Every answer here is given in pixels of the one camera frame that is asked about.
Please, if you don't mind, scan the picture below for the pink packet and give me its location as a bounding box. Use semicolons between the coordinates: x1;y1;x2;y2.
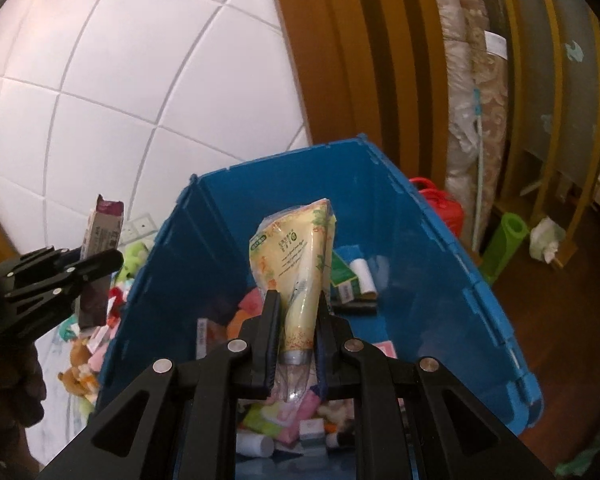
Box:
275;390;322;431

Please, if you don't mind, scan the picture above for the grey box maroon end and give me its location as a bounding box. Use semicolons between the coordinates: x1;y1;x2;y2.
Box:
77;194;126;328

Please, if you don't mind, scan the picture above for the wooden door frame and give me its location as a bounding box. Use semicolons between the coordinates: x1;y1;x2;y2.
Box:
265;0;453;183

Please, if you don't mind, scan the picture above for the green rolled mat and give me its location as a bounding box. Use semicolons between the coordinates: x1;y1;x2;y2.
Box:
480;212;530;286

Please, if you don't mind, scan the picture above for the small brown plush toy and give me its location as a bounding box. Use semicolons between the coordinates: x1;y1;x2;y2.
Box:
57;337;101;403

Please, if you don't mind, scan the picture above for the yellow cream tube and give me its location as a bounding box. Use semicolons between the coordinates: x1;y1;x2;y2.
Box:
249;198;337;403

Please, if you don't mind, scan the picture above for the small white bottle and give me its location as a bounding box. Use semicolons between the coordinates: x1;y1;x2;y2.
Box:
236;432;275;458

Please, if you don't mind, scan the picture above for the white plastic bottle brown label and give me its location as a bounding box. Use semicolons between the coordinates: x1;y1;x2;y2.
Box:
349;256;377;297

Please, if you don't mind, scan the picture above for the small white grey box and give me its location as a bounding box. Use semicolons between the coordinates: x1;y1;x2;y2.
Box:
297;420;326;444

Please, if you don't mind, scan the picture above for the dark green carton box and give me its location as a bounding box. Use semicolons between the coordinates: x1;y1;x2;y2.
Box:
328;250;361;306

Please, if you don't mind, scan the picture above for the pale green packet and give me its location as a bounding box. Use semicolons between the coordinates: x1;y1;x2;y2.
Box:
239;402;281;434

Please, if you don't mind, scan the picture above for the narrow white box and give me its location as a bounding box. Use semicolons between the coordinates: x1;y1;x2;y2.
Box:
196;317;216;361

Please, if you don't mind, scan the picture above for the flat black box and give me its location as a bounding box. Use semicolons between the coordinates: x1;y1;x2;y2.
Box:
330;300;379;316

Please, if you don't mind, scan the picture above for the teal cloth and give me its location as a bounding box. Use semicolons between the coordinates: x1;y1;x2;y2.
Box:
554;435;600;479

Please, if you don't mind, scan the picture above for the pink soft toy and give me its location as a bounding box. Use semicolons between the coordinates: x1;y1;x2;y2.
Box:
237;290;266;317

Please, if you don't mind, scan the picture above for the wooden rack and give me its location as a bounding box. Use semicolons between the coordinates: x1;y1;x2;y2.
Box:
460;0;600;271

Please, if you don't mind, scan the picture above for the bright green plush toy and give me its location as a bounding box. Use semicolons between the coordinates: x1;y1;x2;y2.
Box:
116;241;150;281

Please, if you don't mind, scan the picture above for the white five-hole wall socket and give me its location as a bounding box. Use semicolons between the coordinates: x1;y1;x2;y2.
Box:
121;214;157;243

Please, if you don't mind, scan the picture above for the crumpled white plastic bag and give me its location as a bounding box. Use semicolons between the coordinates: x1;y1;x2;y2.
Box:
529;217;567;264

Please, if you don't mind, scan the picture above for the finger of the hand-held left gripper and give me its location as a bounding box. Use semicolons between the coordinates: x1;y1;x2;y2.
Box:
0;246;83;281
5;249;125;306

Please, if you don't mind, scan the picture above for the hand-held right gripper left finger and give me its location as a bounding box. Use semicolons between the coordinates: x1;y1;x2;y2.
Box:
37;290;283;480

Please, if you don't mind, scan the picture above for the rolled patterned carpet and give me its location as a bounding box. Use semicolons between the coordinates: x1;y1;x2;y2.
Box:
436;0;512;261

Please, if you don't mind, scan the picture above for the grey printed board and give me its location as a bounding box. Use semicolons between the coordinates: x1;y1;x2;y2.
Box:
500;0;600;161

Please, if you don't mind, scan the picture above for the blue plastic crate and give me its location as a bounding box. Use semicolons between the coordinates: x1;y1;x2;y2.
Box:
94;133;543;480

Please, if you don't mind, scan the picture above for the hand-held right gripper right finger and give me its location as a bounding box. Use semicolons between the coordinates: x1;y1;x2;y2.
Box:
316;292;556;480

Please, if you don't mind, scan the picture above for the red plastic container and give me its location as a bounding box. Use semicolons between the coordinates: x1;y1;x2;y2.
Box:
409;176;466;241

